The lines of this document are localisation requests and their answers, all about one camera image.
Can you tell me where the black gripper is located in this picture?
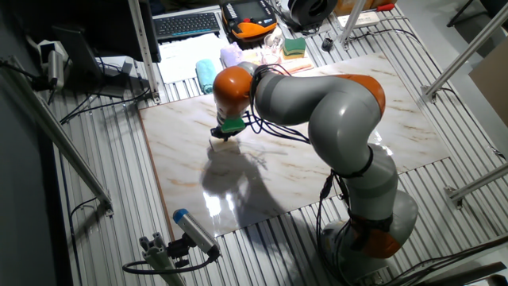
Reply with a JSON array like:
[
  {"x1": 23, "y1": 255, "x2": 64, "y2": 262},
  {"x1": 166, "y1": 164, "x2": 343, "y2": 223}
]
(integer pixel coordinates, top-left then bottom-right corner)
[{"x1": 210, "y1": 126, "x2": 235, "y2": 142}]

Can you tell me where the white rectangular sponge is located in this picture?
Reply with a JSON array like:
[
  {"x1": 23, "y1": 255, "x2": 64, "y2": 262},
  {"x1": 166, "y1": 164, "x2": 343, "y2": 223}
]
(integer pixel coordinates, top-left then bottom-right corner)
[{"x1": 209, "y1": 134, "x2": 240, "y2": 154}]

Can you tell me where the green yellow sponge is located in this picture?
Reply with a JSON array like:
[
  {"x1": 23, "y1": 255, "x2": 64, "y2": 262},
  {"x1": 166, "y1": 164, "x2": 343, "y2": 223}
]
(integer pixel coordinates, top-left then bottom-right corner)
[{"x1": 282, "y1": 37, "x2": 307, "y2": 60}]

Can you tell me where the teal rolled towel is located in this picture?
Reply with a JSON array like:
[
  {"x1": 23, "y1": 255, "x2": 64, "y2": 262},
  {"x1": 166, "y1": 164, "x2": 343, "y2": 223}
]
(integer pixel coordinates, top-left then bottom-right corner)
[{"x1": 194, "y1": 58, "x2": 218, "y2": 95}]

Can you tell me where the purple folded cloth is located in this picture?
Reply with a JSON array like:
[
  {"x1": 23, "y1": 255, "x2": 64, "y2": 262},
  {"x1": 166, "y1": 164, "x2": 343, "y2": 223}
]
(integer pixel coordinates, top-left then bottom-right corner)
[{"x1": 219, "y1": 41, "x2": 245, "y2": 68}]

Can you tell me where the white paper sheet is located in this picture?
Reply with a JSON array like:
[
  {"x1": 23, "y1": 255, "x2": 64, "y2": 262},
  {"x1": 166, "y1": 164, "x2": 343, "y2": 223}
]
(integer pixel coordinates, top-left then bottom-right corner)
[{"x1": 157, "y1": 33, "x2": 229, "y2": 84}]

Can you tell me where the clear glass cup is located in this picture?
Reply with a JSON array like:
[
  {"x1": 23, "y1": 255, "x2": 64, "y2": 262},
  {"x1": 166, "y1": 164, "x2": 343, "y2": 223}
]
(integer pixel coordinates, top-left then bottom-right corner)
[{"x1": 261, "y1": 33, "x2": 285, "y2": 64}]

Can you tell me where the orange cloth mat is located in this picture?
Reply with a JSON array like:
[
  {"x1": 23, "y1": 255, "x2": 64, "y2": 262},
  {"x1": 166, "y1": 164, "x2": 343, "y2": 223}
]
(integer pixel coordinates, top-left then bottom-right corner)
[{"x1": 244, "y1": 47, "x2": 314, "y2": 75}]

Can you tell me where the orange black teach pendant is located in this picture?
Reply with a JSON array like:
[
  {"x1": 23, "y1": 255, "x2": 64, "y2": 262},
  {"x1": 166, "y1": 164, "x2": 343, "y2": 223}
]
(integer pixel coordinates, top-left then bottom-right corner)
[{"x1": 221, "y1": 0, "x2": 278, "y2": 41}]

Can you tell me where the black computer keyboard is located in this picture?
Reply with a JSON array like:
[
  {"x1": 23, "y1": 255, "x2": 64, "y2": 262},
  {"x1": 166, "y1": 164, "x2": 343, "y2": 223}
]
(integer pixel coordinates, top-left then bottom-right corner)
[{"x1": 152, "y1": 11, "x2": 221, "y2": 41}]

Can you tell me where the short aluminium profile stub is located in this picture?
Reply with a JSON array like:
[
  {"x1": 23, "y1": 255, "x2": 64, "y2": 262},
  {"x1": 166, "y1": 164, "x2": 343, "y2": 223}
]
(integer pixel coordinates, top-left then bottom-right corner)
[{"x1": 138, "y1": 232, "x2": 187, "y2": 286}]

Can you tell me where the black round spool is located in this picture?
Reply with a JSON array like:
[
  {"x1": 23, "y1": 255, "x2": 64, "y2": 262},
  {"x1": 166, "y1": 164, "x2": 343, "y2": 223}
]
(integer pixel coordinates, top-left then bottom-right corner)
[{"x1": 287, "y1": 0, "x2": 338, "y2": 33}]

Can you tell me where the long slanted aluminium beam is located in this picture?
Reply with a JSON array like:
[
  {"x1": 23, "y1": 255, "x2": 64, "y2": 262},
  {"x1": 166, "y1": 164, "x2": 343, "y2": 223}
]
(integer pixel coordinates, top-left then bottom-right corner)
[{"x1": 0, "y1": 55, "x2": 115, "y2": 218}]

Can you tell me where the grey monitor stand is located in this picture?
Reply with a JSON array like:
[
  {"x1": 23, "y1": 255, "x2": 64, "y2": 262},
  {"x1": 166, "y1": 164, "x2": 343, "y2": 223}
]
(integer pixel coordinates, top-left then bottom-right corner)
[{"x1": 52, "y1": 25, "x2": 134, "y2": 99}]

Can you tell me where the white power strip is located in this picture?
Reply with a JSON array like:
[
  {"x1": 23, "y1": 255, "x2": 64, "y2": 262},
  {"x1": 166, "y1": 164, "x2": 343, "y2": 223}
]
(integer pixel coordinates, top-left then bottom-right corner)
[{"x1": 337, "y1": 10, "x2": 381, "y2": 29}]

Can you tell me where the brown cardboard box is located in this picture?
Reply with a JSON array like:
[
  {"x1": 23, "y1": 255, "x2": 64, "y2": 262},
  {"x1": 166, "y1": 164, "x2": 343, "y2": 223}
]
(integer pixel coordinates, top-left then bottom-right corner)
[{"x1": 468, "y1": 47, "x2": 508, "y2": 128}]

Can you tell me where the black flat bar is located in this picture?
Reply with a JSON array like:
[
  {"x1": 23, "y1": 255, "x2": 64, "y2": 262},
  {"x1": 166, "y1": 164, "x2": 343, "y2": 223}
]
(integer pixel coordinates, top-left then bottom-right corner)
[{"x1": 412, "y1": 260, "x2": 508, "y2": 286}]

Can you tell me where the black office chair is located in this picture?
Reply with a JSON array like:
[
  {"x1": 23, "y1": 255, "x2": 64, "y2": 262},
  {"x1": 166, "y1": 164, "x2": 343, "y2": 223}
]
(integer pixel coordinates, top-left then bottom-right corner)
[{"x1": 446, "y1": 0, "x2": 508, "y2": 29}]

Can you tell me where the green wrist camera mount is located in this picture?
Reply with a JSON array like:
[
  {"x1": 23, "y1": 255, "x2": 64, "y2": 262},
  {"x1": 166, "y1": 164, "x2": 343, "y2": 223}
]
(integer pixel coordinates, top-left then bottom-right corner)
[{"x1": 220, "y1": 117, "x2": 247, "y2": 134}]

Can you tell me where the silver camera with blue cap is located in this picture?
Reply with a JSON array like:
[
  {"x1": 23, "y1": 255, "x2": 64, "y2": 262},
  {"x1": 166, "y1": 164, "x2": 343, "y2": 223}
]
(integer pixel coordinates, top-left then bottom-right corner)
[{"x1": 172, "y1": 208, "x2": 221, "y2": 257}]

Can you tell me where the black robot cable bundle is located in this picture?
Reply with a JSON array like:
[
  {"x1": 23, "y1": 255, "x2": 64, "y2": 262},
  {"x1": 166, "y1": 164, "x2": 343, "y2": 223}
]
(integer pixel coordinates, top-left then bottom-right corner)
[{"x1": 242, "y1": 63, "x2": 354, "y2": 285}]

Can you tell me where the upright aluminium profile post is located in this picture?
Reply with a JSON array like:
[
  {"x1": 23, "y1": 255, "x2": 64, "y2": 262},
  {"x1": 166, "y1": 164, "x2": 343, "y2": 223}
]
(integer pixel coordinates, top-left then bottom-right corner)
[{"x1": 127, "y1": 0, "x2": 162, "y2": 105}]

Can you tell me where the black camera clamp bracket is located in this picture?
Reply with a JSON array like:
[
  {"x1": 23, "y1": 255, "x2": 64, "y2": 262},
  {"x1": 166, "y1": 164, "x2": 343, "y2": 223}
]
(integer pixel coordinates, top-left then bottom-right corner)
[{"x1": 166, "y1": 234, "x2": 195, "y2": 269}]

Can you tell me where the black camera cable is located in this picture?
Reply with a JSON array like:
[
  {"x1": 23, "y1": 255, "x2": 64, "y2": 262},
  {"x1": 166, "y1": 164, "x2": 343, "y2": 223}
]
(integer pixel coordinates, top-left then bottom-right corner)
[{"x1": 121, "y1": 245, "x2": 221, "y2": 276}]

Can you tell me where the thin aluminium frame post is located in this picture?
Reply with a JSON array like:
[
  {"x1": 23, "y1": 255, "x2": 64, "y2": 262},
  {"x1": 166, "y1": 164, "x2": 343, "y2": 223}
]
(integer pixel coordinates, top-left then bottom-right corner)
[{"x1": 337, "y1": 0, "x2": 366, "y2": 51}]

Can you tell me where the silver camera on white mount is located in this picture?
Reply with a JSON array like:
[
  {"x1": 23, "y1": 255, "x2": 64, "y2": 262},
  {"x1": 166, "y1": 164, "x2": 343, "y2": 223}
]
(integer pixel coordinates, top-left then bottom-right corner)
[{"x1": 37, "y1": 39, "x2": 68, "y2": 91}]

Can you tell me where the red handled screwdriver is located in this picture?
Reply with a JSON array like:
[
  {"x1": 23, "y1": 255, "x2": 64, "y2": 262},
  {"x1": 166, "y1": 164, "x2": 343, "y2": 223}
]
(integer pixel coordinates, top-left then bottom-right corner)
[{"x1": 363, "y1": 2, "x2": 397, "y2": 13}]

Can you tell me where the low aluminium frame beam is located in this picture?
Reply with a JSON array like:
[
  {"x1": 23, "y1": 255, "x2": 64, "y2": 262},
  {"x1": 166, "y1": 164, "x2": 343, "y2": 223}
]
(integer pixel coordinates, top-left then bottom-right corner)
[{"x1": 443, "y1": 162, "x2": 508, "y2": 211}]

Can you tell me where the slanted aluminium frame beam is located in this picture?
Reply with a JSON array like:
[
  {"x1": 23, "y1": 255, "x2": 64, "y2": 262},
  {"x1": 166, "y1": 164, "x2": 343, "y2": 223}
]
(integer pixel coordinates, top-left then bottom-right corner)
[{"x1": 420, "y1": 2, "x2": 508, "y2": 104}]

